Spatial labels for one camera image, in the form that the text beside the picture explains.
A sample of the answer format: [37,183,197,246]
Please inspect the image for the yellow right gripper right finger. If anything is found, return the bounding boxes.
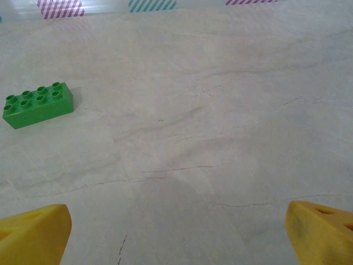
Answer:
[285,200,353,265]

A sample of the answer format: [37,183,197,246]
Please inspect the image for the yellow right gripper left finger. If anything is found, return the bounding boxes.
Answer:
[0,204,72,265]

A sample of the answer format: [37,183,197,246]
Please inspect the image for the green eight-stud toy brick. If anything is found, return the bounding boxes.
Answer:
[2,81,74,130]

